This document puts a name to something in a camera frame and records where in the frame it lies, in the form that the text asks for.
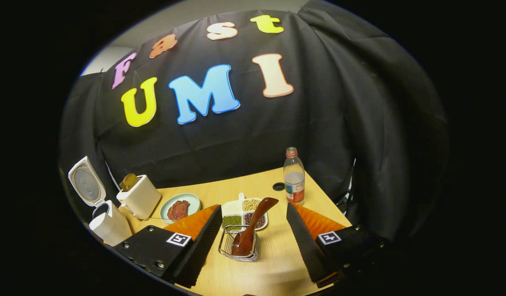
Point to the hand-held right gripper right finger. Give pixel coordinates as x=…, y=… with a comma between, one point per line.
x=304, y=246

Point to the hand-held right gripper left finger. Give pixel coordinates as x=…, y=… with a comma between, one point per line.
x=203, y=246

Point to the brown wooden spoon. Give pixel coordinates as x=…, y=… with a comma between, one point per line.
x=257, y=218

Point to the white rice cooker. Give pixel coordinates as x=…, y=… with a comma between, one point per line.
x=111, y=226

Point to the green mung beans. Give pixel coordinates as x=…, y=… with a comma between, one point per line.
x=231, y=222

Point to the reddish brown meat piece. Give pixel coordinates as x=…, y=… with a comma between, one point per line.
x=173, y=213
x=184, y=207

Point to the white divided grain tray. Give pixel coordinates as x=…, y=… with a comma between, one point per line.
x=232, y=210

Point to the light green plate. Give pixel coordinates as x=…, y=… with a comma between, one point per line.
x=193, y=201

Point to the dark red beans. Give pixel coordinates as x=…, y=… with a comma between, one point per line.
x=248, y=218

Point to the clear plastic water bottle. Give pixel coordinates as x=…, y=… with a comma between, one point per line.
x=294, y=185

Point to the yellow soybeans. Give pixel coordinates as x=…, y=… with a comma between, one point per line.
x=250, y=204

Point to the white toaster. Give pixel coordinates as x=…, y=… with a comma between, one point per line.
x=142, y=199

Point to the black backdrop cloth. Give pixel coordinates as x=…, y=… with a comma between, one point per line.
x=339, y=102

